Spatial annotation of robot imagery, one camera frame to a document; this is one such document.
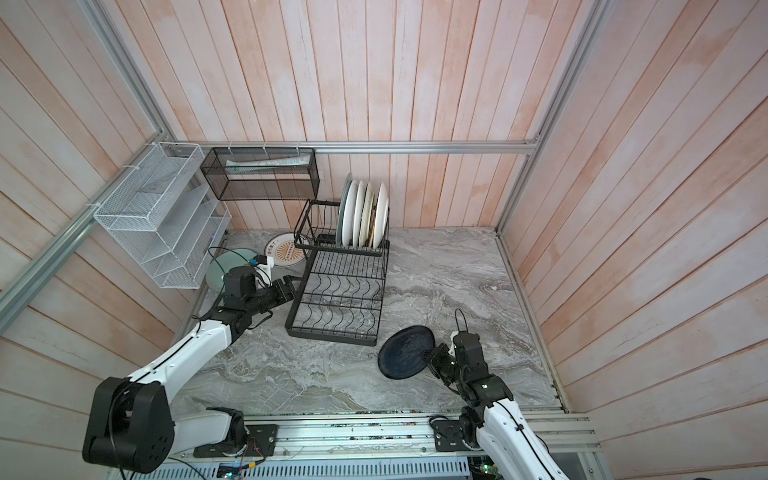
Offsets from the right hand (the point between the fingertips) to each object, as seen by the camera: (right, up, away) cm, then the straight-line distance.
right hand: (421, 351), depth 83 cm
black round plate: (-5, -2, +4) cm, 7 cm away
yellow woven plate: (-14, +38, -5) cm, 40 cm away
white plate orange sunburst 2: (-49, +30, +31) cm, 65 cm away
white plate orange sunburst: (-17, +38, -7) cm, 43 cm away
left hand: (-35, +18, +1) cm, 39 cm away
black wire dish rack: (-26, +14, +17) cm, 34 cm away
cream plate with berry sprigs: (-16, +36, -5) cm, 39 cm away
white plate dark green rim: (-11, +38, -4) cm, 40 cm away
